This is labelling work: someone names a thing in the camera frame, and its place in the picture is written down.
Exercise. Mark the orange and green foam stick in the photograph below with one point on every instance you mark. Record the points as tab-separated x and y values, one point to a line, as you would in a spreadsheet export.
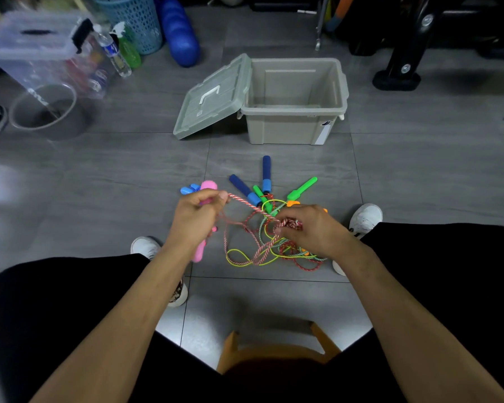
340	10

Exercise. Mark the grey metal bowl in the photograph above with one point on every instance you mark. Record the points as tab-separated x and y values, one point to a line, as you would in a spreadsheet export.
73	127

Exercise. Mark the wooden stool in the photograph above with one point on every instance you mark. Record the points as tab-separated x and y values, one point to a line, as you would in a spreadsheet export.
227	356

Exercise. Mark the person's leg black trousers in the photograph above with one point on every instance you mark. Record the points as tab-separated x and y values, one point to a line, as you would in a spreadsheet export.
46	306
466	264

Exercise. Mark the clear water bottle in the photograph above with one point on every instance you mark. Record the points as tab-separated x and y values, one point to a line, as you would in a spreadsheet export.
118	62

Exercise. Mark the person's left forearm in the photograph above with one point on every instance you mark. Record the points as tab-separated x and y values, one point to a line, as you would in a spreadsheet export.
109	335

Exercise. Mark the black dumbbell rack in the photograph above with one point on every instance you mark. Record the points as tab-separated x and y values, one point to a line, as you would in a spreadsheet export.
403	62

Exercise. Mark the person's left hand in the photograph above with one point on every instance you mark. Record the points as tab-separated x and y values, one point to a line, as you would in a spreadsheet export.
193	224

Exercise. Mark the grey-green box lid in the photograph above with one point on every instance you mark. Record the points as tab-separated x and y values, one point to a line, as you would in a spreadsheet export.
210	104

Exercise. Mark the grey plastic storage box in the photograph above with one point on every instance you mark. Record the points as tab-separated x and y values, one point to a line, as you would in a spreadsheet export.
285	132

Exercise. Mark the clear plastic lidded bin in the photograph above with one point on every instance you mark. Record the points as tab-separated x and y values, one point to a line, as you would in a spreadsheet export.
25	50

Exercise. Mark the person's right hand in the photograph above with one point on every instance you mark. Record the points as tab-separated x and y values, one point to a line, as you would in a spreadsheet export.
319	232

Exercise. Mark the white left shoe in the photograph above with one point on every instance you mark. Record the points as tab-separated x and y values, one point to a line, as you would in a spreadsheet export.
145	246

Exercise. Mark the white right shoe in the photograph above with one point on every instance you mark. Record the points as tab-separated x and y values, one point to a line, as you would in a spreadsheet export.
366	216

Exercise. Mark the person's right forearm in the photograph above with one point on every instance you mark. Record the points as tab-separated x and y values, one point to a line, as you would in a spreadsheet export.
424	331

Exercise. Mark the green spray bottle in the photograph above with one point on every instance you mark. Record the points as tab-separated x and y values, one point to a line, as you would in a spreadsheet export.
130	54

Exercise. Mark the person's left leg black trousers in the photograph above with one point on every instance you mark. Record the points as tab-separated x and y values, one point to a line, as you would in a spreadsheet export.
46	306

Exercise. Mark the light blue mesh basket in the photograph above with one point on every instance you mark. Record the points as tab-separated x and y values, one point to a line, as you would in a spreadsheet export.
134	20

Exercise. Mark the person's right leg black trousers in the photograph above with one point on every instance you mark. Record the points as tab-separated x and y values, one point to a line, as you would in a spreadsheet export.
466	264

